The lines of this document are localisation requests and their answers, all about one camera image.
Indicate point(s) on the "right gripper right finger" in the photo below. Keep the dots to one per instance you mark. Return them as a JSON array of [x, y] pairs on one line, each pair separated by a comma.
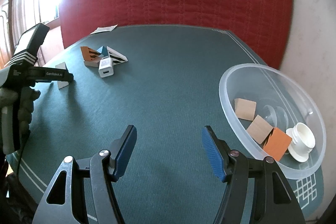
[[273, 198]]

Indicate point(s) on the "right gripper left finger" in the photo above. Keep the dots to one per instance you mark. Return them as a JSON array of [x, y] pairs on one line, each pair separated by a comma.
[[64, 198]]

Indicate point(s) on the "white grey triangle block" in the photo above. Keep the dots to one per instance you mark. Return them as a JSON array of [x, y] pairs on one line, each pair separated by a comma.
[[62, 83]]

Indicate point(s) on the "blue block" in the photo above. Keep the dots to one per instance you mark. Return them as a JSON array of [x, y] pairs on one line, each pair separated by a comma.
[[103, 51]]

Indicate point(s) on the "gloved left hand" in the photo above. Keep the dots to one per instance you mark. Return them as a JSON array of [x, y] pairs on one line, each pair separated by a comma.
[[16, 116]]

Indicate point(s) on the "plain orange block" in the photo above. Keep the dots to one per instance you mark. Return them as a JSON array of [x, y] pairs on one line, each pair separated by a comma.
[[277, 144]]

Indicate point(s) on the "light wooden block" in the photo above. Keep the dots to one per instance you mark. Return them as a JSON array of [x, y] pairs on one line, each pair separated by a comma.
[[259, 129], [245, 109]]

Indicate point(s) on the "orange black striped block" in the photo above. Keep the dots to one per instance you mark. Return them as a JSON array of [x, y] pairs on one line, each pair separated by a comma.
[[89, 54]]

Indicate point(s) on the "white ceramic cup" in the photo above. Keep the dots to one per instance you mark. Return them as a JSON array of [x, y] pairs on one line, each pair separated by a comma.
[[302, 141]]

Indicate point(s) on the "clear plastic bowl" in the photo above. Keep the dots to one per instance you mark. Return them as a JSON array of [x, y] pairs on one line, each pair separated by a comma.
[[282, 103]]

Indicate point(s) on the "white charger adapter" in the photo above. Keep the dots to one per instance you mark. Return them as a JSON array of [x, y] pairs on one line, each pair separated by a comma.
[[105, 68]]

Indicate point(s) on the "white black striped triangle block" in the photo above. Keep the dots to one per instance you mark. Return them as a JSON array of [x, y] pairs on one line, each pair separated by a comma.
[[116, 56]]

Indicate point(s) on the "white paper card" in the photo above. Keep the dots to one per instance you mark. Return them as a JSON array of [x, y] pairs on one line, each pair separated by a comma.
[[104, 29]]

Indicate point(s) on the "teal table mat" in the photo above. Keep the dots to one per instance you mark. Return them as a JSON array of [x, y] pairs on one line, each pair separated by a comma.
[[169, 91]]

